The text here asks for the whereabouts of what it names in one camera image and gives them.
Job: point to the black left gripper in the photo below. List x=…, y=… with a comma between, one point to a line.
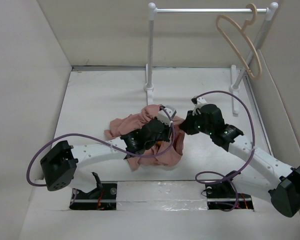
x=167, y=130

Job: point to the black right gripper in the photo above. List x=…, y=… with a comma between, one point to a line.
x=187, y=125

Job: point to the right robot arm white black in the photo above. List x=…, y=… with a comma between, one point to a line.
x=284, y=180

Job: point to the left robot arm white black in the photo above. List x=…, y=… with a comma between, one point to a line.
x=61, y=164

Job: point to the white clothes rack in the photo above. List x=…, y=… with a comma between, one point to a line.
x=221, y=34

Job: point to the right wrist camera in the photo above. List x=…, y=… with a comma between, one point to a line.
x=198, y=102

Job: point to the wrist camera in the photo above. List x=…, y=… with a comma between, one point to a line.
x=198, y=102
x=166, y=114

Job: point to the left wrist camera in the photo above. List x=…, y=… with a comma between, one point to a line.
x=166, y=114

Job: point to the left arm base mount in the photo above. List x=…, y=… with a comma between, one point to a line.
x=102, y=198

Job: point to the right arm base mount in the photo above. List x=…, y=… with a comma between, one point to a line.
x=222, y=197

